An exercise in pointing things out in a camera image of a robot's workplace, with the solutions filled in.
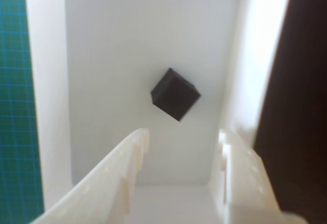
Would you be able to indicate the black cube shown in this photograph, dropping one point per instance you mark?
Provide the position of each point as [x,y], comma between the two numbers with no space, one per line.
[175,96]

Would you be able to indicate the green cutting mat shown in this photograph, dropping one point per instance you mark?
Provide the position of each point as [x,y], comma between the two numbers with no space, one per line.
[15,80]

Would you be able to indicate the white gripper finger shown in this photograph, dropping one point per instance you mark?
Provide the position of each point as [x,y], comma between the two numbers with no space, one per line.
[245,183]
[102,183]

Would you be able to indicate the white rectangular plastic bin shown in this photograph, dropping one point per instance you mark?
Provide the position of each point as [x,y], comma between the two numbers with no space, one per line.
[115,55]

